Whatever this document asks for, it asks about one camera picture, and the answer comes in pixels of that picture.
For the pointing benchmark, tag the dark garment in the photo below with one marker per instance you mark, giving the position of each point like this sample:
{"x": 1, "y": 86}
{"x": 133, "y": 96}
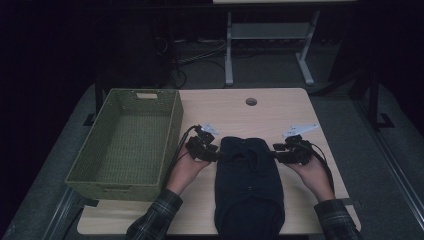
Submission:
{"x": 248, "y": 193}

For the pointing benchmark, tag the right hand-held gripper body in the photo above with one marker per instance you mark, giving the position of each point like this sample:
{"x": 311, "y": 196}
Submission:
{"x": 298, "y": 151}

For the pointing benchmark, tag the person's left hand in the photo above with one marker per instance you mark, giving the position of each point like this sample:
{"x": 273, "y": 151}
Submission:
{"x": 183, "y": 173}

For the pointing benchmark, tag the metal floor rail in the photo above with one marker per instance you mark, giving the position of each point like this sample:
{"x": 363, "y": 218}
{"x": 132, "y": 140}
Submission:
{"x": 61, "y": 213}
{"x": 396, "y": 170}

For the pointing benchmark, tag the person's right hand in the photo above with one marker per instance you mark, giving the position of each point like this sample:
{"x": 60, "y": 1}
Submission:
{"x": 315, "y": 176}

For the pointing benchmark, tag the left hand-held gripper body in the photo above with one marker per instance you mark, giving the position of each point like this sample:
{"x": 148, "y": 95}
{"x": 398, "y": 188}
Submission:
{"x": 198, "y": 146}

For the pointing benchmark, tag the black metal stand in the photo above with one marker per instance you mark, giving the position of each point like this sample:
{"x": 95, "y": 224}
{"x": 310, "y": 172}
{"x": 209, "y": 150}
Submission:
{"x": 374, "y": 100}

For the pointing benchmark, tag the white metal stand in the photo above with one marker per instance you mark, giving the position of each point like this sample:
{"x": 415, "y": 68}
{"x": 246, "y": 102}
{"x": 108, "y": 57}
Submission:
{"x": 270, "y": 30}

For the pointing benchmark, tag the green woven basket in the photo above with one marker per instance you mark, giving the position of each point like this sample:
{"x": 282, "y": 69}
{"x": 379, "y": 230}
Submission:
{"x": 130, "y": 150}

